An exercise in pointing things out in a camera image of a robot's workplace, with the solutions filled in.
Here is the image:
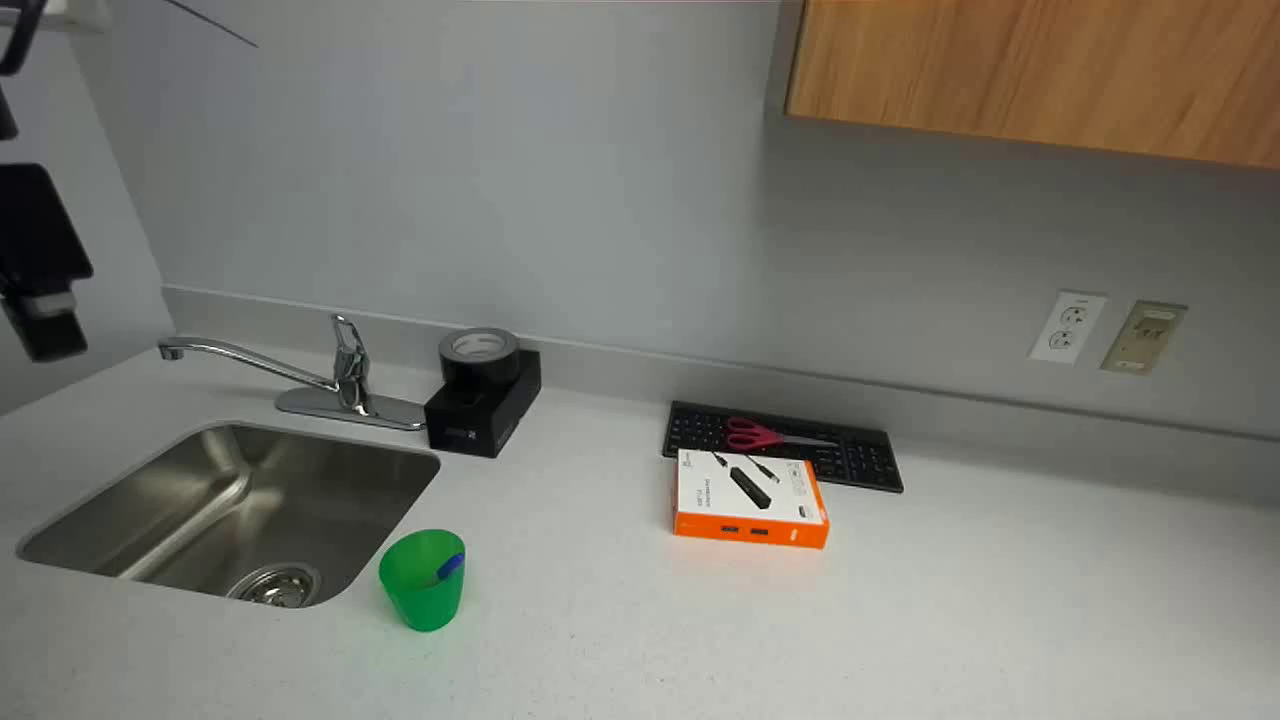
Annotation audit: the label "green plastic cup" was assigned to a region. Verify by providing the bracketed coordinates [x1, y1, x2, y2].
[375, 526, 470, 635]

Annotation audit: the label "stainless steel sink basin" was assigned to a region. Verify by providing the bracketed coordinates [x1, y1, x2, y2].
[12, 421, 444, 611]

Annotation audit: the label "chrome sink faucet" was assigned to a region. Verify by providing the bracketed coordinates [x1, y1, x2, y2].
[157, 312, 430, 437]

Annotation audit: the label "black tape roll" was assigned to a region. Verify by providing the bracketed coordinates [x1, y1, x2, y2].
[438, 323, 525, 390]

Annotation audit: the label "black rectangular box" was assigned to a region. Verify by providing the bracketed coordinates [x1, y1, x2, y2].
[423, 347, 546, 462]

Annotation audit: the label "orange and white product box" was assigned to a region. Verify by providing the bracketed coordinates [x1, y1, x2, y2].
[673, 443, 835, 553]

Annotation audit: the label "black computer keyboard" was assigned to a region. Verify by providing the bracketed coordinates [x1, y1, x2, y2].
[662, 396, 909, 497]

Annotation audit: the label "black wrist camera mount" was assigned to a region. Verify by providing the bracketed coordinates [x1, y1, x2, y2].
[0, 162, 97, 296]

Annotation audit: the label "red handled scissors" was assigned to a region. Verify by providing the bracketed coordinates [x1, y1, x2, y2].
[721, 413, 840, 455]

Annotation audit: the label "white wall power outlet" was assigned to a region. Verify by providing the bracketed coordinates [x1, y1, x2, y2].
[1028, 287, 1113, 367]

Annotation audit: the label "wooden wall cabinet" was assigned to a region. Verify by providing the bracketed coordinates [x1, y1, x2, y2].
[782, 0, 1280, 176]

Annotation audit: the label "beige wall plate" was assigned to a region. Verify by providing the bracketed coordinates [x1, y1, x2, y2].
[1101, 296, 1191, 380]

